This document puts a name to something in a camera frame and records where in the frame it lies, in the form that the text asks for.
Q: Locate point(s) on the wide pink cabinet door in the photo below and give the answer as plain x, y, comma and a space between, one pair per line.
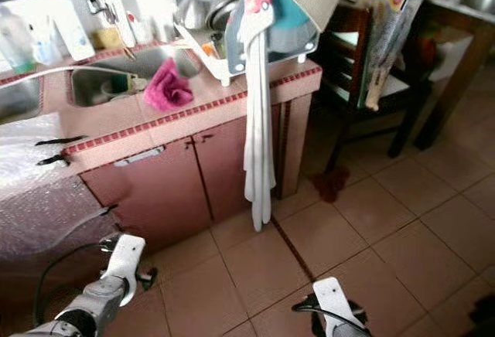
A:
147, 194

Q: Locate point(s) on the clear bubble wrap sheet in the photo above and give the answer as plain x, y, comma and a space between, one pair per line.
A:
46, 198

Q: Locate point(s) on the narrow pink cabinet door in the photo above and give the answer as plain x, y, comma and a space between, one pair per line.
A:
224, 167

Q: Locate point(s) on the red mop head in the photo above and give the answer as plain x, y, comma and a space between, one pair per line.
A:
330, 185

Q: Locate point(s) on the long black clip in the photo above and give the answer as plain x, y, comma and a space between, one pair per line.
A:
60, 141

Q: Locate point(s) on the long white towel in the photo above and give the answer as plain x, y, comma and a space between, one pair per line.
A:
259, 136

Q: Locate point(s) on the pink cloth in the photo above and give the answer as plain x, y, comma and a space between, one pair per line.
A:
168, 90

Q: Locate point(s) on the small white bowl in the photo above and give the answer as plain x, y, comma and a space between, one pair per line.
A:
142, 86

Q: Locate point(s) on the green sponge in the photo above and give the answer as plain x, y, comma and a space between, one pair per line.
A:
120, 86

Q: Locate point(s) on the white dish rack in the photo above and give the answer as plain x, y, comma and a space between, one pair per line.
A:
213, 55

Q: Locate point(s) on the yellow sponge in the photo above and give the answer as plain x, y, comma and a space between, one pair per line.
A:
106, 38

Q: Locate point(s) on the clear plastic measuring cup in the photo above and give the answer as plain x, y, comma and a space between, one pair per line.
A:
46, 47

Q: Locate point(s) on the white plastic bottle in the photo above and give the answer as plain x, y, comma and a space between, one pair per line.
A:
73, 35

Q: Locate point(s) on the clear bottle with blue cap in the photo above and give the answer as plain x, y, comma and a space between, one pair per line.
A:
15, 47

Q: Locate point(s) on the small steel bowl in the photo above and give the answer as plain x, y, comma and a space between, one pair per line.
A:
189, 12

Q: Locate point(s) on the dark wooden chair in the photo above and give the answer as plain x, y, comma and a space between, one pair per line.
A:
352, 59

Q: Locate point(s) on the white bottle with green cap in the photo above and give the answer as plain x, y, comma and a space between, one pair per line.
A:
116, 8

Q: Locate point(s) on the large steel bowl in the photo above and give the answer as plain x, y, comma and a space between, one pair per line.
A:
226, 8

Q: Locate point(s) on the plastic bag with yellow label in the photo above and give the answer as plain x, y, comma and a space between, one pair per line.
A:
387, 28

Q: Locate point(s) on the dark wooden table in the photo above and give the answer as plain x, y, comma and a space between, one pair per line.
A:
460, 43

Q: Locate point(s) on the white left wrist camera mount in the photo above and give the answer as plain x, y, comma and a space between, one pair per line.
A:
126, 263

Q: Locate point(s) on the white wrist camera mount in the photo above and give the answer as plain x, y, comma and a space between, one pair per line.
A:
336, 298
126, 263

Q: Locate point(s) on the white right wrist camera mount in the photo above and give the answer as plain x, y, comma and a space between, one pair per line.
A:
336, 298

